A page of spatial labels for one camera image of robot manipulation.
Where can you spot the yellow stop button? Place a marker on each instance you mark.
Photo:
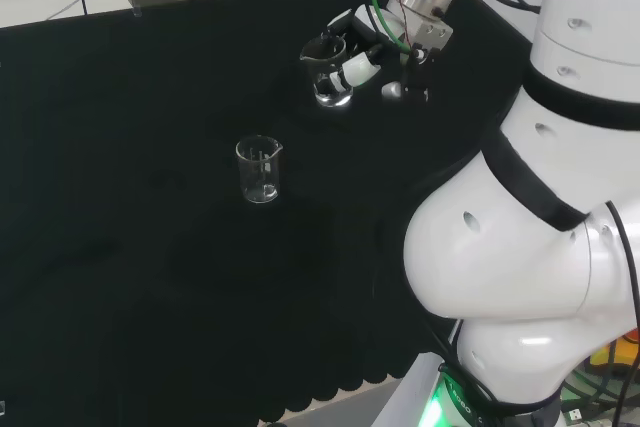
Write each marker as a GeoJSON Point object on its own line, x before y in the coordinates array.
{"type": "Point", "coordinates": [600, 359]}

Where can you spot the clear cloth clip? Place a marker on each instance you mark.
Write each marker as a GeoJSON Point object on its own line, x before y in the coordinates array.
{"type": "Point", "coordinates": [136, 11]}

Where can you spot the black table cloth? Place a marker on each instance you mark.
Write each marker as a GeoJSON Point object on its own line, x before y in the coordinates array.
{"type": "Point", "coordinates": [125, 247]}

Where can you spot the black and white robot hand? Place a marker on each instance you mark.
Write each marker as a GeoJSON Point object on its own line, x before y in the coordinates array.
{"type": "Point", "coordinates": [365, 67]}

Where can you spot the clear glass beaker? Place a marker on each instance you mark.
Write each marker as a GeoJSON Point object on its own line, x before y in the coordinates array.
{"type": "Point", "coordinates": [320, 74]}
{"type": "Point", "coordinates": [257, 184]}

